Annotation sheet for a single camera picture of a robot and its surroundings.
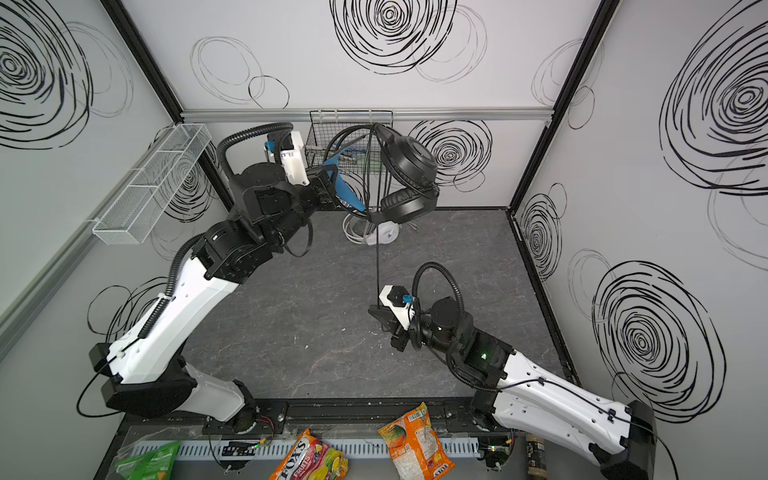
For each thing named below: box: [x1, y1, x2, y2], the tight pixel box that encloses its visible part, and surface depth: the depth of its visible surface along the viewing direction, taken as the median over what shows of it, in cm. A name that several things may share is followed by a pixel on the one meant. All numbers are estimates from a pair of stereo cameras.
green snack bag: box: [114, 440, 181, 480], surface depth 67 cm
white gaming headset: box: [342, 213, 401, 245], surface depth 108 cm
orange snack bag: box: [378, 401, 457, 480], surface depth 69 cm
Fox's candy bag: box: [269, 428, 349, 480], surface depth 67 cm
